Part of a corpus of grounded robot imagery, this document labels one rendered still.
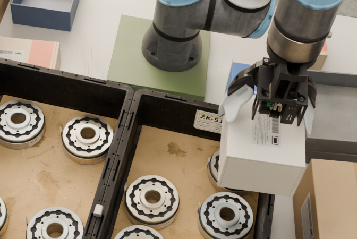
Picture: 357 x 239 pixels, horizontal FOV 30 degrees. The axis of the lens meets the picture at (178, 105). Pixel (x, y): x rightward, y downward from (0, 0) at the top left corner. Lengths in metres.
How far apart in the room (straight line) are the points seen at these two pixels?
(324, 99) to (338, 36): 0.29
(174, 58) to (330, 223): 0.56
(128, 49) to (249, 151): 0.71
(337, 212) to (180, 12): 0.56
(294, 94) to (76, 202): 0.53
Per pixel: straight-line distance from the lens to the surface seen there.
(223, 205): 1.27
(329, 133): 1.57
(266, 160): 1.01
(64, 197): 1.30
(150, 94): 1.32
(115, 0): 1.82
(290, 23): 0.85
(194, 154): 1.37
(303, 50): 0.88
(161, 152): 1.36
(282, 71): 0.89
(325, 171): 1.37
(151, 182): 1.28
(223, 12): 1.51
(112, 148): 1.24
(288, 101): 0.94
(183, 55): 1.60
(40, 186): 1.32
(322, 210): 1.33
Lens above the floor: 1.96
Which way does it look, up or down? 52 degrees down
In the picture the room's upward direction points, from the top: 10 degrees clockwise
